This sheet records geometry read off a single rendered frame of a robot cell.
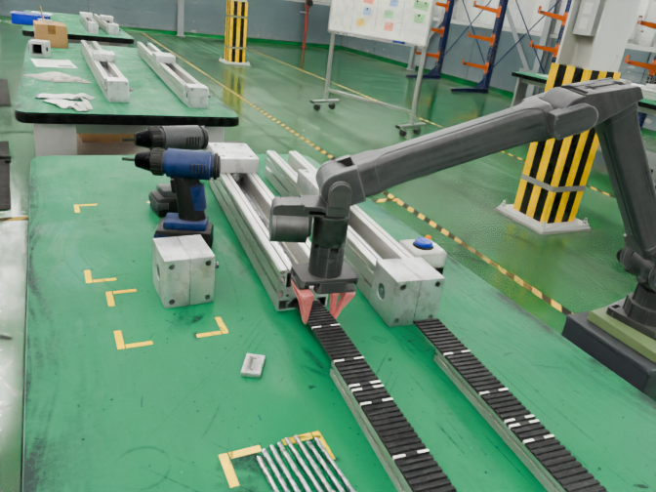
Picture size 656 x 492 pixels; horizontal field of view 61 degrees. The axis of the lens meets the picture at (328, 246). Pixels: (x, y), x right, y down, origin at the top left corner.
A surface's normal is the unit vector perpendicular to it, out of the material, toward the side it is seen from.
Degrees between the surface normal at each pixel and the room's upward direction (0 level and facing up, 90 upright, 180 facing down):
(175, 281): 90
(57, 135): 90
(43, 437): 0
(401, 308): 90
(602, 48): 90
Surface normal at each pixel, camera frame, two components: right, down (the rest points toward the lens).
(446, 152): 0.14, 0.40
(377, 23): -0.70, 0.22
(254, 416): 0.11, -0.91
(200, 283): 0.46, 0.41
